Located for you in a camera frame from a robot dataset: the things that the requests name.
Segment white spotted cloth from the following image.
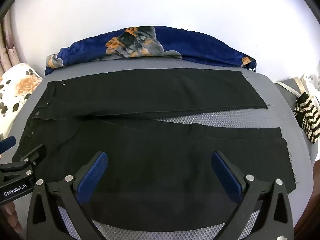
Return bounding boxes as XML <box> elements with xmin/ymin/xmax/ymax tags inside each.
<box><xmin>299</xmin><ymin>73</ymin><xmax>320</xmax><ymax>98</ymax></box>

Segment black pants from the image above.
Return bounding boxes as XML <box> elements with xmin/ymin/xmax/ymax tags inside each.
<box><xmin>12</xmin><ymin>68</ymin><xmax>297</xmax><ymax>232</ymax></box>

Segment floral pillow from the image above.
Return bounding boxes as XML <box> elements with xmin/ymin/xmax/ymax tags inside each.
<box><xmin>0</xmin><ymin>62</ymin><xmax>43</xmax><ymax>140</ymax></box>

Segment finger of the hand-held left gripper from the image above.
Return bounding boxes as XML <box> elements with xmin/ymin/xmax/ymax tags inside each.
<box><xmin>11</xmin><ymin>144</ymin><xmax>47</xmax><ymax>173</ymax></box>
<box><xmin>0</xmin><ymin>135</ymin><xmax>17</xmax><ymax>155</ymax></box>

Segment blue printed blanket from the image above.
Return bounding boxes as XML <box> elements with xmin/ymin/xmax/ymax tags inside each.
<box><xmin>44</xmin><ymin>25</ymin><xmax>257</xmax><ymax>76</ymax></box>

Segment pink patterned curtain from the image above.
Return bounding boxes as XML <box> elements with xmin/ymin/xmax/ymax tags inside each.
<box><xmin>0</xmin><ymin>17</ymin><xmax>21</xmax><ymax>71</ymax></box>

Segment black white striped cloth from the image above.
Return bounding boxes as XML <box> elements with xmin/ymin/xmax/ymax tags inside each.
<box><xmin>293</xmin><ymin>92</ymin><xmax>320</xmax><ymax>144</ymax></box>

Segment grey mesh mat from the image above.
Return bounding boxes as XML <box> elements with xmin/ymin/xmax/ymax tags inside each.
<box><xmin>19</xmin><ymin>55</ymin><xmax>316</xmax><ymax>240</ymax></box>

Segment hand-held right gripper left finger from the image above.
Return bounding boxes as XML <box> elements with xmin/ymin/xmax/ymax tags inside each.
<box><xmin>26</xmin><ymin>151</ymin><xmax>108</xmax><ymax>240</ymax></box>

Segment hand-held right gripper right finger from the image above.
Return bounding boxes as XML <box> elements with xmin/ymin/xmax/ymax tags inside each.
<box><xmin>211</xmin><ymin>151</ymin><xmax>294</xmax><ymax>240</ymax></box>

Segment person's left hand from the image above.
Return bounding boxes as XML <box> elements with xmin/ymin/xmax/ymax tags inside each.
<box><xmin>0</xmin><ymin>201</ymin><xmax>24</xmax><ymax>234</ymax></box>

